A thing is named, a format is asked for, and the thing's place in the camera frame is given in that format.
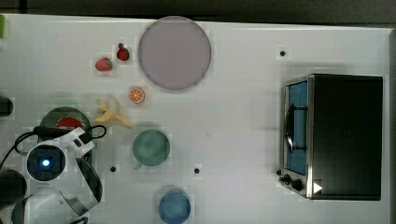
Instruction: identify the red ketchup bottle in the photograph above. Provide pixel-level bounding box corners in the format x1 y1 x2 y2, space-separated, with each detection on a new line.
58 117 82 130

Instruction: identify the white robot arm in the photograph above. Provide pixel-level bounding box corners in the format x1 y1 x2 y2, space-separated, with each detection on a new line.
11 126 103 224

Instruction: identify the green plastic strainer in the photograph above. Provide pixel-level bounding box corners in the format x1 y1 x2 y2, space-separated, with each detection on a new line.
40 106 92 131

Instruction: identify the green cup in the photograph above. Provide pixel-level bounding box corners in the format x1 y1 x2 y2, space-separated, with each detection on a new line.
133 130 171 170

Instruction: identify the toy orange slice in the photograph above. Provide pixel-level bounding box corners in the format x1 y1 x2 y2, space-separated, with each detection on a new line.
129 87 146 105

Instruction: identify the grey round plate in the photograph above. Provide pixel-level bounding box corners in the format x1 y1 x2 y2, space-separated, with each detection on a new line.
138 16 211 91

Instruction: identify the toy peeled banana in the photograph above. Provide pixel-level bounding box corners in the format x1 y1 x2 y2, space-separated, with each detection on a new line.
94 102 132 128

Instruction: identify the dark red toy strawberry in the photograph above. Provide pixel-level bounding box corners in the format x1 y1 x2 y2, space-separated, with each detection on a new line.
117 43 130 62

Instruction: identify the blue cup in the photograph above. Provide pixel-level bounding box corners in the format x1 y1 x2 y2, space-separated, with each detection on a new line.
159 189 191 224

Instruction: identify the pink toy strawberry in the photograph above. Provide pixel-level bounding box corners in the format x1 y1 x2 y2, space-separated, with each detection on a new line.
95 57 113 72

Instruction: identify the black toaster oven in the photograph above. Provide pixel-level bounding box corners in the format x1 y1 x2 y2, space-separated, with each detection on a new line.
276 74 383 201

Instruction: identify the black cylindrical container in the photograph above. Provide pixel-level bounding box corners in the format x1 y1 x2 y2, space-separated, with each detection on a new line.
0 170 27 210

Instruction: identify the green marker bottle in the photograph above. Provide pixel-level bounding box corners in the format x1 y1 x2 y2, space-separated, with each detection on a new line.
0 14 5 39

